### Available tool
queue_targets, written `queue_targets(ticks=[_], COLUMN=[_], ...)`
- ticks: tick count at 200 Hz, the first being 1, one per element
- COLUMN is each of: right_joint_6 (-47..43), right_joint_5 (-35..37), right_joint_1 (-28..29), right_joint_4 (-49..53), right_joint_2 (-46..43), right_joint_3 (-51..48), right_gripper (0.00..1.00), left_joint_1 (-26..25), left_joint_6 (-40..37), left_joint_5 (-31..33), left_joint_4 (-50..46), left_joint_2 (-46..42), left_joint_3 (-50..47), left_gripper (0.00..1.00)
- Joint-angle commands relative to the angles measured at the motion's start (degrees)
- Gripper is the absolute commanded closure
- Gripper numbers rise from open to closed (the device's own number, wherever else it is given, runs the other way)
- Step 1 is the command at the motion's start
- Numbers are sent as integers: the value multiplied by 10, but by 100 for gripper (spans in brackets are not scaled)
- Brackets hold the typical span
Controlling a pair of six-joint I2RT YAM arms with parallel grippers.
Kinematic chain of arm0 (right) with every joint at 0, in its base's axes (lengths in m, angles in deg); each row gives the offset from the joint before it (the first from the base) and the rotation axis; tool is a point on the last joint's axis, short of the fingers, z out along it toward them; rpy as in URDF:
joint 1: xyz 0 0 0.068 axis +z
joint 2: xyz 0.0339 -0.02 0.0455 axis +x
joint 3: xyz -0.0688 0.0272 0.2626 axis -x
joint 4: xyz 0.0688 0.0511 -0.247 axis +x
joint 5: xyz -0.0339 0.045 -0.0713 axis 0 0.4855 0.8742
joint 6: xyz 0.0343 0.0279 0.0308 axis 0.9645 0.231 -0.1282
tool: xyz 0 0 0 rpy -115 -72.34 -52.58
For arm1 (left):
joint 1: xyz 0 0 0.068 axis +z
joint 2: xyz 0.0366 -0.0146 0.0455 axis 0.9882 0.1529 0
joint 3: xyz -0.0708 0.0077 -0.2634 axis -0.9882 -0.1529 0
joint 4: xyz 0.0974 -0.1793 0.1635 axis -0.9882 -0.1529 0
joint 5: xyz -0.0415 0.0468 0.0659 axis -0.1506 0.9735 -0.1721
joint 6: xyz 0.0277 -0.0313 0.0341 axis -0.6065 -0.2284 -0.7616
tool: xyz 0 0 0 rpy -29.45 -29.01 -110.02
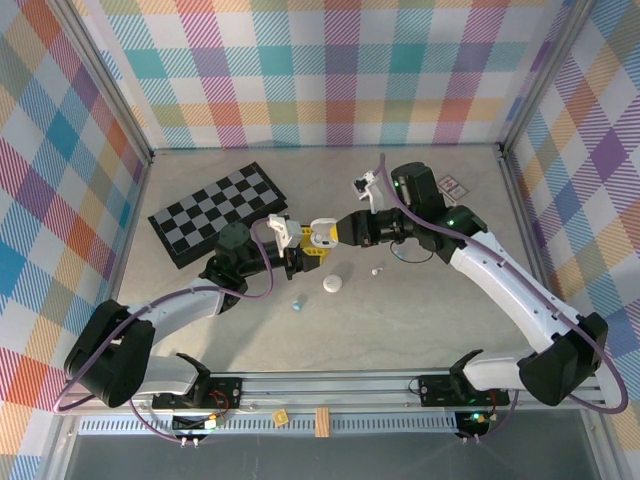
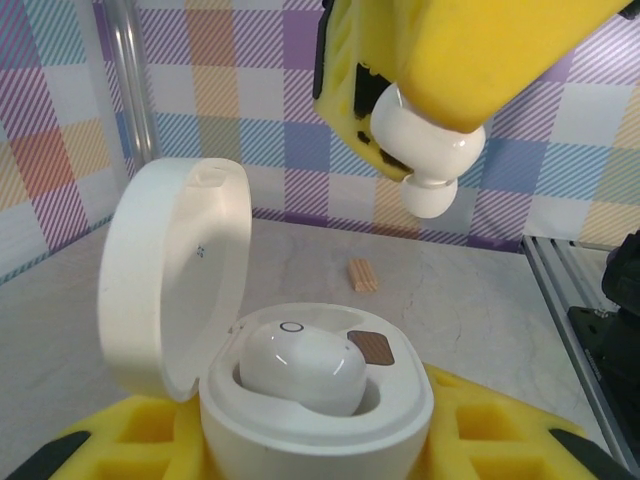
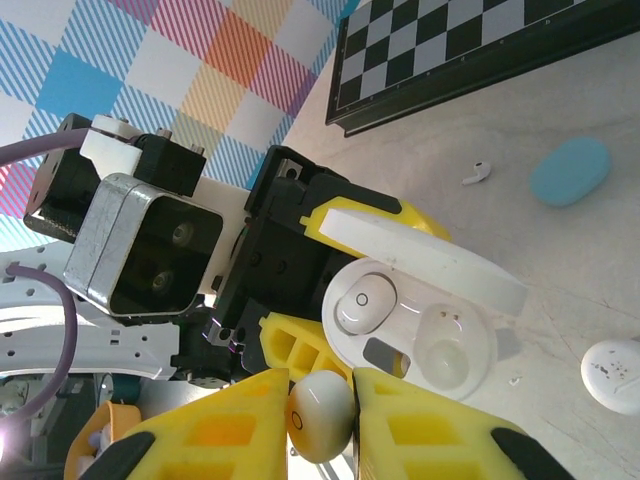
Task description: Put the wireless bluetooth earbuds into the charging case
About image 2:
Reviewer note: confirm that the white oval earbud charging case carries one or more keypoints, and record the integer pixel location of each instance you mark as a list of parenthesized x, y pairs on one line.
[(165, 280)]

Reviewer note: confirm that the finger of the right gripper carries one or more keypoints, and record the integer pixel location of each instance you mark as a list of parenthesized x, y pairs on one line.
[(490, 55), (370, 45)]

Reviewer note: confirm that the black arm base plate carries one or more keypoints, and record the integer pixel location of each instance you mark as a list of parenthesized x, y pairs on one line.
[(600, 345)]

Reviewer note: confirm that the small ridged wooden block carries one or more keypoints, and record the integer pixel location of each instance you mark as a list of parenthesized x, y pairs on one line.
[(362, 275)]

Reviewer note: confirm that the aluminium frame post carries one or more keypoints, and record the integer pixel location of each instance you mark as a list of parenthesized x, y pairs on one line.
[(131, 75)]

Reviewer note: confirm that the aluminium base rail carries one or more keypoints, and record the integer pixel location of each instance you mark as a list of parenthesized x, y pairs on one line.
[(555, 280)]

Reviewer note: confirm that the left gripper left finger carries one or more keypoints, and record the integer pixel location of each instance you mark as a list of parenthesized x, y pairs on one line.
[(170, 440)]

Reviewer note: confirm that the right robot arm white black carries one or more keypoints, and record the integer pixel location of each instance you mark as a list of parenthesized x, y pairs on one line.
[(622, 280)]

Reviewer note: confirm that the white pod earbud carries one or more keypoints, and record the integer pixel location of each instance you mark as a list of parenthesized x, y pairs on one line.
[(300, 370), (425, 145)]

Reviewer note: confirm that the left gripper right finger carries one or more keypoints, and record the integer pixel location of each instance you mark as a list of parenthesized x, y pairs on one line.
[(530, 425)]

